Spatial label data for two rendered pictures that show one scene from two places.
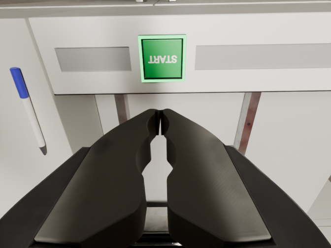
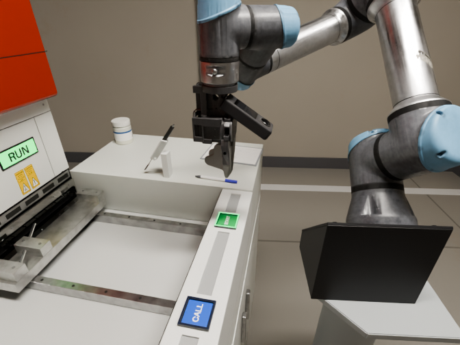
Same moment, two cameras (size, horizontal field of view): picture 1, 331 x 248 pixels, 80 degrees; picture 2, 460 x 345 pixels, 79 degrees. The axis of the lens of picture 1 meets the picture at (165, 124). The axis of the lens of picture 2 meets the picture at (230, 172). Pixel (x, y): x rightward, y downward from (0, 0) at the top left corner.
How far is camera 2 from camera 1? 0.59 m
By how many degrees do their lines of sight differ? 59
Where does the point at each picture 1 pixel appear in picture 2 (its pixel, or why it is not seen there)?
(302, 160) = not seen: outside the picture
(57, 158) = (189, 179)
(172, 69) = (221, 222)
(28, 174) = (185, 168)
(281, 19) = (233, 263)
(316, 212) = not seen: outside the picture
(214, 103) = (168, 283)
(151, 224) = (75, 212)
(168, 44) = (233, 222)
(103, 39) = (240, 207)
